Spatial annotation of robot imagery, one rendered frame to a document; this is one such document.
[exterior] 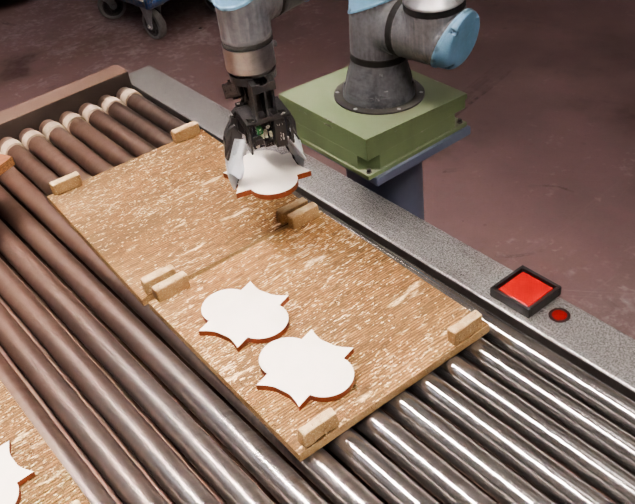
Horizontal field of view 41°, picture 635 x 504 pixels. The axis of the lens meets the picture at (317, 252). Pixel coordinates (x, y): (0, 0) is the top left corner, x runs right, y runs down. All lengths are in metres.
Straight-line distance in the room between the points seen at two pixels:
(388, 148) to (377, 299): 0.47
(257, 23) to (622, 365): 0.70
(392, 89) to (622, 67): 2.40
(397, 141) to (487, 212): 1.39
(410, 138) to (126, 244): 0.61
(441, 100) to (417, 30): 0.22
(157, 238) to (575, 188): 2.00
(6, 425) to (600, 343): 0.85
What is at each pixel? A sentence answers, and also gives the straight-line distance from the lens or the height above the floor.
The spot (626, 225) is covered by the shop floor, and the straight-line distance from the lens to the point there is 3.05.
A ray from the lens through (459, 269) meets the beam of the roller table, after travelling 1.39.
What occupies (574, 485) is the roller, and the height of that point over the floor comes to 0.92.
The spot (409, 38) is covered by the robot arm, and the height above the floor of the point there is 1.13.
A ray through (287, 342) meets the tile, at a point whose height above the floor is 0.95.
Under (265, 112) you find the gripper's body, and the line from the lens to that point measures 1.28.
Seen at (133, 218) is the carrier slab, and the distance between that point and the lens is 1.58.
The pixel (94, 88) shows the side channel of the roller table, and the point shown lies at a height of 0.94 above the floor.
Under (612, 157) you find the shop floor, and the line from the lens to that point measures 3.39.
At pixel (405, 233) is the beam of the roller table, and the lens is 1.46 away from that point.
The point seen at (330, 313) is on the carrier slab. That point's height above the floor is 0.94.
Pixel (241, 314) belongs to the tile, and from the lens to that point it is 1.30.
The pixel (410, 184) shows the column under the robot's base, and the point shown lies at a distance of 1.85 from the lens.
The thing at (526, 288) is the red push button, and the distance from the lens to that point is 1.33.
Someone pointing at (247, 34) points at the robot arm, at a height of 1.32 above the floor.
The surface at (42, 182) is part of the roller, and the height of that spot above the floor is 0.91.
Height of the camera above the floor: 1.80
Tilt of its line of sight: 38 degrees down
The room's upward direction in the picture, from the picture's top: 8 degrees counter-clockwise
